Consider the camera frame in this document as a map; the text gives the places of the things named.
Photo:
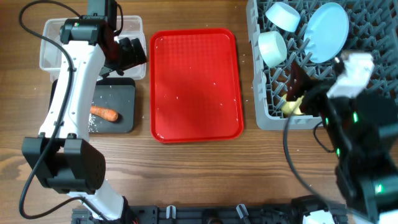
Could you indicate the orange carrot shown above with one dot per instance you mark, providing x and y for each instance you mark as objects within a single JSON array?
[{"x": 105, "y": 113}]

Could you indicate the black waste tray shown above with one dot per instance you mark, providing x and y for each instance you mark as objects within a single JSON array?
[{"x": 114, "y": 93}]

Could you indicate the white rice pile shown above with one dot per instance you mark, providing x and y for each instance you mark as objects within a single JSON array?
[{"x": 91, "y": 124}]

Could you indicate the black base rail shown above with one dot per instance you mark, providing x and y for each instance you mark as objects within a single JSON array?
[{"x": 273, "y": 213}]

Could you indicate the red serving tray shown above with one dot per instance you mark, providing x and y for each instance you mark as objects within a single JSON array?
[{"x": 195, "y": 92}]

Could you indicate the yellow plastic cup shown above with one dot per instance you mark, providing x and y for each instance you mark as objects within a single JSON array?
[{"x": 291, "y": 107}]

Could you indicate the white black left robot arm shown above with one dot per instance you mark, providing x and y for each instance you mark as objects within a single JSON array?
[{"x": 61, "y": 156}]

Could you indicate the mint green bowl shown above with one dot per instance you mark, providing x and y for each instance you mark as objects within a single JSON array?
[{"x": 272, "y": 48}]

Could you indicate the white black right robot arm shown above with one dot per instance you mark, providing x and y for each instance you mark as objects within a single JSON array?
[{"x": 362, "y": 131}]

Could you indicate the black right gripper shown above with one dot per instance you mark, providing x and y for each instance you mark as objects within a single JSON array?
[{"x": 311, "y": 97}]

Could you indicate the grey dishwasher rack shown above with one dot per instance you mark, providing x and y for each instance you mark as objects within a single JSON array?
[{"x": 372, "y": 28}]

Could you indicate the light blue bowl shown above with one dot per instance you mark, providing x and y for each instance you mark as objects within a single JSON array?
[{"x": 283, "y": 16}]

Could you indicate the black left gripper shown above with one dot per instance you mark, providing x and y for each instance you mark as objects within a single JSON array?
[{"x": 131, "y": 58}]

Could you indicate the clear plastic bin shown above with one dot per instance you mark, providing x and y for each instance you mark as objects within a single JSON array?
[{"x": 51, "y": 57}]

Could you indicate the light blue plate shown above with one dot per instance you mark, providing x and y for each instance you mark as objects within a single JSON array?
[{"x": 327, "y": 32}]

